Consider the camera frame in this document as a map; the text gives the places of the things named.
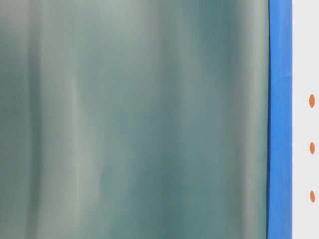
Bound green backdrop curtain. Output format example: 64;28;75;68
0;0;269;239

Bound blue table cloth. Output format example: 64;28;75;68
267;0;292;239

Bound white paper sheet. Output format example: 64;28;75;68
292;0;319;239

